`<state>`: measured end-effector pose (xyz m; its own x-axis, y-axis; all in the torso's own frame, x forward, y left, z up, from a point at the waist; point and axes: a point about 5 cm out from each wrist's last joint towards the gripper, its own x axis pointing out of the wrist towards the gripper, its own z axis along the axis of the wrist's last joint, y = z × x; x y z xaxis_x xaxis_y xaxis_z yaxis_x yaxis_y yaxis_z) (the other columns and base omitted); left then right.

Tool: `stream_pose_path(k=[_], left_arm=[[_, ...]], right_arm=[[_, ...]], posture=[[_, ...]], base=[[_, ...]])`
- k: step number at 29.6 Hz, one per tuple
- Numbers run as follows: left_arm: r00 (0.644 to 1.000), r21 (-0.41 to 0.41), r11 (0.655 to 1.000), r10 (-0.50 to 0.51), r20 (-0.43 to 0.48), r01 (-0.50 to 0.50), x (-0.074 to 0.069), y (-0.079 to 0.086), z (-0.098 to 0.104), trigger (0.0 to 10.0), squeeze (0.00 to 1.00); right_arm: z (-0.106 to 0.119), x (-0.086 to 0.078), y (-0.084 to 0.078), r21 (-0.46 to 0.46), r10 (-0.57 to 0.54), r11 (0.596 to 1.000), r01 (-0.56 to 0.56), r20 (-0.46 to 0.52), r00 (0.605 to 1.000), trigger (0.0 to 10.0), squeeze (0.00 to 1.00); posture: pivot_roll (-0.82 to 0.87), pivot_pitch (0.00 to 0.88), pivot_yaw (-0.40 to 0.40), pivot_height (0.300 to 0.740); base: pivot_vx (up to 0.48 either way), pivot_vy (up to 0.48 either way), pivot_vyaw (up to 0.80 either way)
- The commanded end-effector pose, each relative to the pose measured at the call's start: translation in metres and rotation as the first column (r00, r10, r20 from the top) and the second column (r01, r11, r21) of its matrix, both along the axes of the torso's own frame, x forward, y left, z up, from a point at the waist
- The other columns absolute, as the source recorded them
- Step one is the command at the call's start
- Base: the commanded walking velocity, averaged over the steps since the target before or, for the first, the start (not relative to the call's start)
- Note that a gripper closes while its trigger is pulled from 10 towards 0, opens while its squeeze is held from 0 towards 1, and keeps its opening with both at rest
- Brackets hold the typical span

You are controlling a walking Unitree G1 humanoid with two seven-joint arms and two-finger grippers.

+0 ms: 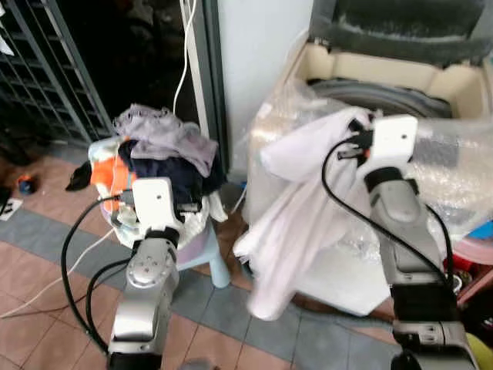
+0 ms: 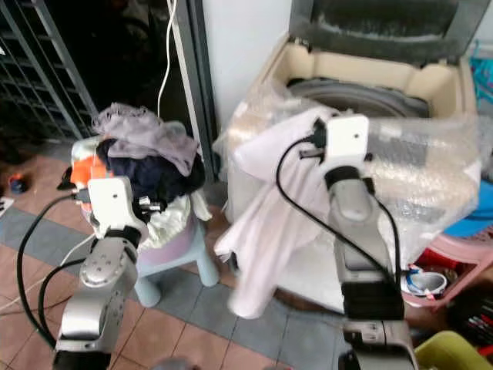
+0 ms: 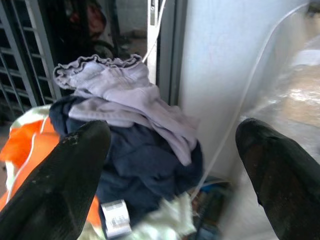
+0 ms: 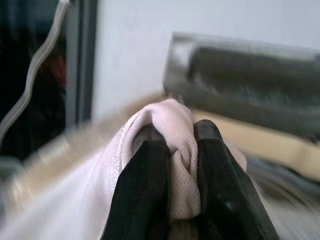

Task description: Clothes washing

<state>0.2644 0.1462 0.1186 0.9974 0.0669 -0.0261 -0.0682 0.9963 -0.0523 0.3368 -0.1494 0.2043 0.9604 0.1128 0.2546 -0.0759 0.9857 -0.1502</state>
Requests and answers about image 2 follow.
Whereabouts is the pale lilac garment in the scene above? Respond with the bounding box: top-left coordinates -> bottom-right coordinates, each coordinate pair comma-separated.
213,106 -> 338,321

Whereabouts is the grey washing machine lid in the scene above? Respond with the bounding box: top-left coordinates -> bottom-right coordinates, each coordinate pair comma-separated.
287,0 -> 493,68

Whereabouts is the beige top-load washing machine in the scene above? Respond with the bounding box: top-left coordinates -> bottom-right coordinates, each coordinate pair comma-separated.
222,0 -> 493,313

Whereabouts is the dark navy garment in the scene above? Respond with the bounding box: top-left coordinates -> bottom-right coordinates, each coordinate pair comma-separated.
96,139 -> 208,204

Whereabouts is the lilac plastic stool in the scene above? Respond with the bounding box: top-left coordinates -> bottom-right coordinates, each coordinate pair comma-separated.
135,207 -> 221,309

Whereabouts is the grey lilac garment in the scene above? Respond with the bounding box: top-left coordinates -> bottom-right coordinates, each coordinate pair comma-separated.
92,102 -> 202,178

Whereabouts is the orange garment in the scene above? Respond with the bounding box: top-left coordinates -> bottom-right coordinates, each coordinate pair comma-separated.
69,139 -> 106,195

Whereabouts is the black cloth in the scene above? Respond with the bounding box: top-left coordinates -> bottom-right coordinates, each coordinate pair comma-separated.
57,164 -> 83,191

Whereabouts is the small blue orange object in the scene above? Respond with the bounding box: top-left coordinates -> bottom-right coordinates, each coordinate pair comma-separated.
7,173 -> 26,194

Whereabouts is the blue plastic basin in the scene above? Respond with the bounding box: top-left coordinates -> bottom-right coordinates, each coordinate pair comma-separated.
441,199 -> 493,241

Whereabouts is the teal patterned cloth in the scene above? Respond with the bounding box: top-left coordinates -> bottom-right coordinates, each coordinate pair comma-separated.
470,45 -> 493,118

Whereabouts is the dark metal gate grille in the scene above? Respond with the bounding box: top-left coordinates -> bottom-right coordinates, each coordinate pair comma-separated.
0,0 -> 99,145

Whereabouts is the white round bowl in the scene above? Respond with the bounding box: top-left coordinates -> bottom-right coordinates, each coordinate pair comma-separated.
401,265 -> 449,299

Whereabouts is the pink plastic basket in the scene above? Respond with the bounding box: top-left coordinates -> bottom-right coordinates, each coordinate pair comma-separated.
399,230 -> 493,311

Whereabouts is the yellow green plastic container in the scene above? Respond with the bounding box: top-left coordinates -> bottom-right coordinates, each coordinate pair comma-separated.
414,330 -> 493,370

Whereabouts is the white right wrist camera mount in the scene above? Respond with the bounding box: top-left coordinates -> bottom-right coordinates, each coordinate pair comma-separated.
322,115 -> 371,177

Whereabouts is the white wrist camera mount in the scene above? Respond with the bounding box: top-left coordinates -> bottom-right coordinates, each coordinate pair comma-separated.
322,115 -> 371,177
86,177 -> 148,237

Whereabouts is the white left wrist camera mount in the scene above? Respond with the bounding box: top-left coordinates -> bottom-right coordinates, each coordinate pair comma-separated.
86,177 -> 148,237

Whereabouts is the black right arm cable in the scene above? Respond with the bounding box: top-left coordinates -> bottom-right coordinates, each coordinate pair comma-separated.
275,133 -> 404,286

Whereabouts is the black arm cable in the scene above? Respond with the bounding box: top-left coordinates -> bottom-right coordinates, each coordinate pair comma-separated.
15,191 -> 95,349
275,133 -> 404,286

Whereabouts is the dark grey door frame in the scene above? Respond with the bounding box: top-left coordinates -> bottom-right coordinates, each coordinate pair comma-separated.
173,0 -> 222,184

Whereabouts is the white hanging cable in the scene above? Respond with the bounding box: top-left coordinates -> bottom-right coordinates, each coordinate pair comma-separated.
157,0 -> 179,118

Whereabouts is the white floor cable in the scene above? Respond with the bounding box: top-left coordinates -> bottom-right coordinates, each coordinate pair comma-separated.
0,234 -> 98,315

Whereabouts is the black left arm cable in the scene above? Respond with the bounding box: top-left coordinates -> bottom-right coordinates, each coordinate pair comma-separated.
15,191 -> 95,349

